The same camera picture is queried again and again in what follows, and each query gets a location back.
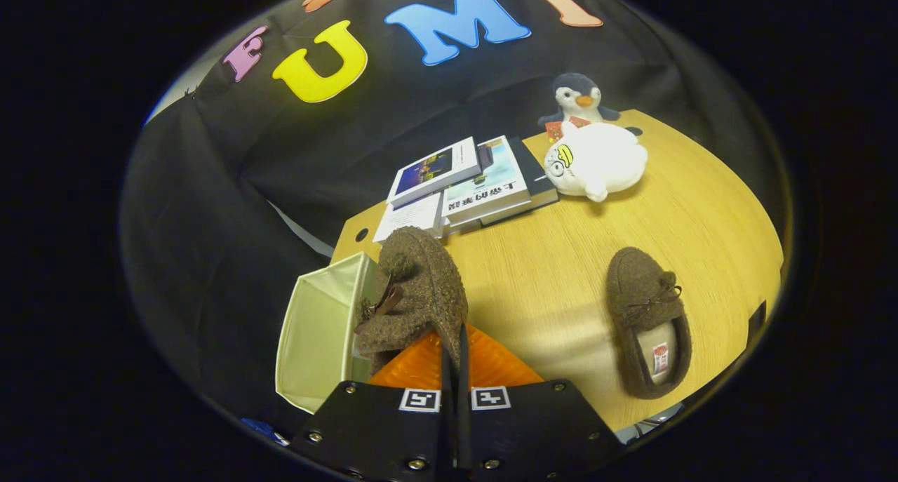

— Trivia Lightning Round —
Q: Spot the pale green fabric storage box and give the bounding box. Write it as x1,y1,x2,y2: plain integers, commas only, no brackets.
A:
275,251,383,415

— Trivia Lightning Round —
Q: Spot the grey penguin plush toy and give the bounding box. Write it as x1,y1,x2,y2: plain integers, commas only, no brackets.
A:
537,73,622,142

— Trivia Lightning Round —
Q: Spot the book with landscape cover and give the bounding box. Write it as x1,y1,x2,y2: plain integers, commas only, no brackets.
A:
441,136,532,227

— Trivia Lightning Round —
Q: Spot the black table edge block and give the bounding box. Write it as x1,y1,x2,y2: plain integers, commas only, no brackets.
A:
746,300,768,349

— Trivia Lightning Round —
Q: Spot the plain white book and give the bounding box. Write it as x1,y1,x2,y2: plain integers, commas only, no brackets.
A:
373,192,445,243

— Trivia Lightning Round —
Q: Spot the brown fleece shoe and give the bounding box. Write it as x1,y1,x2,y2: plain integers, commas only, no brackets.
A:
605,247,693,400
353,226,469,374

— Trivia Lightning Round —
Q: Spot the white book blue photo cover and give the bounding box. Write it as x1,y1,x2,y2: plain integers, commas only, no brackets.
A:
387,137,483,209

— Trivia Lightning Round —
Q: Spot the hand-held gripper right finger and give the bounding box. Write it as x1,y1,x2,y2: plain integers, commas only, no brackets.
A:
456,324,625,482

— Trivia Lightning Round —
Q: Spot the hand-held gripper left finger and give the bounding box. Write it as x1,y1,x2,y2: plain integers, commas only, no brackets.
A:
291,326,453,482

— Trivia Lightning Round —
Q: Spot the pale bluish sheet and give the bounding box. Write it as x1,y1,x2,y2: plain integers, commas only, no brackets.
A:
616,401,685,444

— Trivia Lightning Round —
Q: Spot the white seal plush toy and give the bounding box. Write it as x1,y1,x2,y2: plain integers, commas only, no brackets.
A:
544,121,648,203

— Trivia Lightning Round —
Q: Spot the dark hardcover book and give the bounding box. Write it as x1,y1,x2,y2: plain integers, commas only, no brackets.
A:
481,137,560,228

